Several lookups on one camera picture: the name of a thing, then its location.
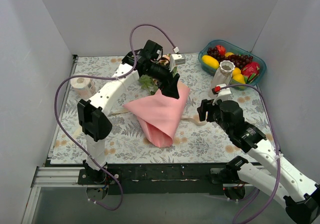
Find pink wrapping paper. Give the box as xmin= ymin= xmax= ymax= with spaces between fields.
xmin=123 ymin=82 xmax=190 ymax=148

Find cream ribbon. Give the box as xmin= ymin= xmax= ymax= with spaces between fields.
xmin=109 ymin=109 xmax=208 ymax=126

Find floral patterned table mat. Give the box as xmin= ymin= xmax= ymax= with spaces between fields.
xmin=49 ymin=53 xmax=281 ymax=165

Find yellow mango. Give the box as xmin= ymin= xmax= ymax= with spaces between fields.
xmin=201 ymin=55 xmax=220 ymax=70

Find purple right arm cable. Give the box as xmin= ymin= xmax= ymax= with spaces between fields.
xmin=222 ymin=83 xmax=281 ymax=224

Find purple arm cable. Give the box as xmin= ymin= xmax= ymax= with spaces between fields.
xmin=54 ymin=23 xmax=180 ymax=211
xmin=222 ymin=83 xmax=281 ymax=224

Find dark purple grapes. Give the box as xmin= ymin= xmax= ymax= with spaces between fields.
xmin=207 ymin=47 xmax=254 ymax=69

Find aluminium frame rail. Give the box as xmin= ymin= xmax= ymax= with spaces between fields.
xmin=31 ymin=165 xmax=305 ymax=224

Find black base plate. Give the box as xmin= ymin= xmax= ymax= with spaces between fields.
xmin=43 ymin=158 xmax=288 ymax=196

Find pink dragon fruit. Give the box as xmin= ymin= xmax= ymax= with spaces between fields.
xmin=241 ymin=61 xmax=260 ymax=84

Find artificial flower bouquet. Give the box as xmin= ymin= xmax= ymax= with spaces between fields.
xmin=138 ymin=53 xmax=177 ymax=95

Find teal plastic fruit basket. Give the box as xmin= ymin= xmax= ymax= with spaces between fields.
xmin=198 ymin=39 xmax=267 ymax=86

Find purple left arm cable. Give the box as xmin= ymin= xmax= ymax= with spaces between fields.
xmin=54 ymin=23 xmax=180 ymax=211

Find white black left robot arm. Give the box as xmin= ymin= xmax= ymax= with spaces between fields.
xmin=77 ymin=40 xmax=186 ymax=184

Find red apple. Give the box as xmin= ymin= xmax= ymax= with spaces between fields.
xmin=215 ymin=45 xmax=227 ymax=56

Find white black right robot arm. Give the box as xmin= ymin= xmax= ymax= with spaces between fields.
xmin=197 ymin=99 xmax=320 ymax=224

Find white ribbed vase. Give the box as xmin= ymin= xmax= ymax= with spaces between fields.
xmin=208 ymin=60 xmax=235 ymax=98

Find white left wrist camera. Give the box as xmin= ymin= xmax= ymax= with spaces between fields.
xmin=169 ymin=53 xmax=186 ymax=68

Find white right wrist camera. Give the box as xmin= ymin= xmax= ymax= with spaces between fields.
xmin=212 ymin=84 xmax=231 ymax=103

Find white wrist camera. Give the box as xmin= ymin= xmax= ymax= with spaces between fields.
xmin=169 ymin=53 xmax=186 ymax=68
xmin=212 ymin=84 xmax=231 ymax=103

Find yellow lemon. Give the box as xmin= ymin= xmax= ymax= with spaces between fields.
xmin=232 ymin=73 xmax=246 ymax=84
xmin=232 ymin=67 xmax=242 ymax=77

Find orange fruit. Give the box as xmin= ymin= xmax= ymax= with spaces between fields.
xmin=224 ymin=52 xmax=234 ymax=57

